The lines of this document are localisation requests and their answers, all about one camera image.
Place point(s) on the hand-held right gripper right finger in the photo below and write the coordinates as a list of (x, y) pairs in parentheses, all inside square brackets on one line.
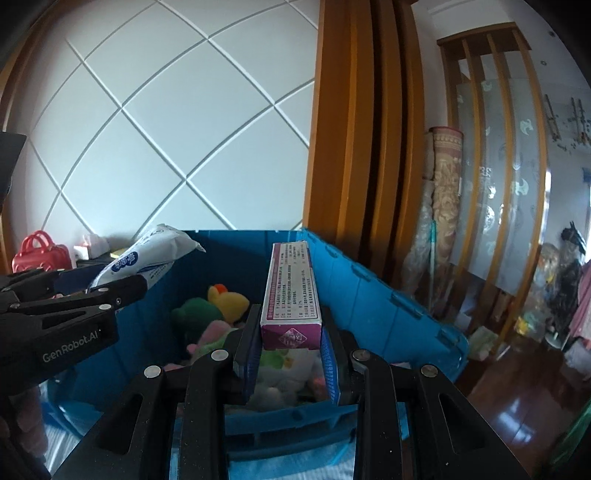
[(331, 369)]

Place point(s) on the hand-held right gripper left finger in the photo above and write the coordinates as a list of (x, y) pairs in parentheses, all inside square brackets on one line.
[(244, 360)]

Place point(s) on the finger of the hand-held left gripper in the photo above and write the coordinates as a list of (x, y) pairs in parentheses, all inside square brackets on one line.
[(120, 290), (32, 281)]

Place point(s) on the light green plush toy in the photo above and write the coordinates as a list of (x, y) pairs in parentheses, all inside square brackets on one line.
[(276, 359)]

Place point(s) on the white goose plush toy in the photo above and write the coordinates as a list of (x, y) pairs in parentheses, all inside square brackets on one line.
[(300, 364)]

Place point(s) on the white tissue pack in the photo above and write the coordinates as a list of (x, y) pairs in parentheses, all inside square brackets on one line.
[(152, 251)]

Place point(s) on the purple medicine box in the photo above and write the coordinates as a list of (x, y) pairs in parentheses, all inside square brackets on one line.
[(291, 295)]

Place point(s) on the blue storage container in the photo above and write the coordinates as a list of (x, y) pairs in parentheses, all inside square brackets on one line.
[(378, 304)]

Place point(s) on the person's left hand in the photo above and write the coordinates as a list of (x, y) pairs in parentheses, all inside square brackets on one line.
[(27, 420)]

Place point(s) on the red toy handbag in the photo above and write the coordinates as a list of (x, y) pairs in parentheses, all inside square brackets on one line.
[(39, 256)]

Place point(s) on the pink plush toy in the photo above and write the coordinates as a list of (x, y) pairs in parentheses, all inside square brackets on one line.
[(210, 337)]

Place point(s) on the grey plush toy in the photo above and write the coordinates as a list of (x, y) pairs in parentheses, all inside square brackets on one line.
[(272, 396)]

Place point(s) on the pink and white box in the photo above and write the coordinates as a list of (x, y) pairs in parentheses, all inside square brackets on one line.
[(92, 247)]

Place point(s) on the yellow duck plush toy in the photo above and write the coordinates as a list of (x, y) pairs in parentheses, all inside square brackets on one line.
[(228, 302)]

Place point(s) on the dark green plush toy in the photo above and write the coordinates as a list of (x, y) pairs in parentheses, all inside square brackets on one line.
[(194, 316)]

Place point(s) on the teal mop pole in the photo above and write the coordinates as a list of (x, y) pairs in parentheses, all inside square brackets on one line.
[(432, 267)]

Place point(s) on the plastic wrapped roll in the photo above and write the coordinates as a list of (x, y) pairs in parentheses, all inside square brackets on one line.
[(418, 249)]

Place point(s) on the light green packet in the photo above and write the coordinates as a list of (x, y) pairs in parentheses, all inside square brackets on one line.
[(482, 341)]

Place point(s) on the patterned rolled carpet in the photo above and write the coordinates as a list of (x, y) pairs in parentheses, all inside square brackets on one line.
[(445, 194)]

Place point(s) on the pink cloth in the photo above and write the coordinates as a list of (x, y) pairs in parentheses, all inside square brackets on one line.
[(581, 300)]

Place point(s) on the wooden slat partition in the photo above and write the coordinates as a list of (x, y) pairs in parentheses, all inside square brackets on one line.
[(498, 161)]

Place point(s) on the wooden crib frame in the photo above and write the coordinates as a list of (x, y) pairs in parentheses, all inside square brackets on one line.
[(360, 138)]

